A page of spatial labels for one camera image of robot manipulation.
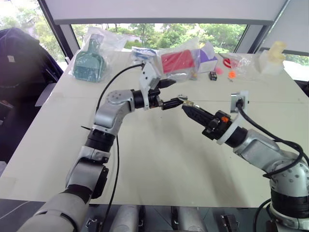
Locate teal plastic dustpan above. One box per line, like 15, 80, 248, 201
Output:
72, 33, 106, 82

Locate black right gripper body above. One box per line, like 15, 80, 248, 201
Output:
201, 110, 234, 141

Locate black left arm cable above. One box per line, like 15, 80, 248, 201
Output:
96, 63, 145, 232

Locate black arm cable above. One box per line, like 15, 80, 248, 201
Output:
236, 98, 304, 179
96, 63, 145, 232

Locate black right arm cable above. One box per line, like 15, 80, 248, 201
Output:
236, 98, 304, 179

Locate grey flat board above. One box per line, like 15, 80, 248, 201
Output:
35, 82, 57, 107

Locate red box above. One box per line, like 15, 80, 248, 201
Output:
160, 49, 196, 74

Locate red handled scissors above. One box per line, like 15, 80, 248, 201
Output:
222, 58, 239, 70

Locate blue and white packet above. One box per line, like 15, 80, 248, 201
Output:
131, 46, 159, 66

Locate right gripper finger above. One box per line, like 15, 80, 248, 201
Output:
193, 105, 218, 119
181, 105, 213, 128

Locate clear bag around scissors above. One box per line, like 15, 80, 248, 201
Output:
218, 51, 257, 71

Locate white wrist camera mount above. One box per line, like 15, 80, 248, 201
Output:
216, 90, 250, 145
139, 62, 161, 111

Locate silver robot leg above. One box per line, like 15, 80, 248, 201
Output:
112, 204, 141, 232
177, 206, 206, 232

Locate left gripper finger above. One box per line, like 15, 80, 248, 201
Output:
161, 96, 185, 111
159, 78, 177, 89

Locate clear bag under cream block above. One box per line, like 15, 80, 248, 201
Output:
255, 47, 284, 76

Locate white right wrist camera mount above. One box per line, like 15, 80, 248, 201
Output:
216, 90, 250, 145

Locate purple and white box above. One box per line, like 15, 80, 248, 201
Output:
197, 43, 219, 74

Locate black office chair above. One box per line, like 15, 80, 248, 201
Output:
0, 27, 65, 165

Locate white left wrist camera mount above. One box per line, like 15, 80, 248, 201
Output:
139, 62, 161, 111

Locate cream plastic block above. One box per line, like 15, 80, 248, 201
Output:
268, 41, 286, 64

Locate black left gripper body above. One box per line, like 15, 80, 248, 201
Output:
147, 79, 167, 110

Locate red item in bag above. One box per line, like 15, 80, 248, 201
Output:
154, 40, 201, 84

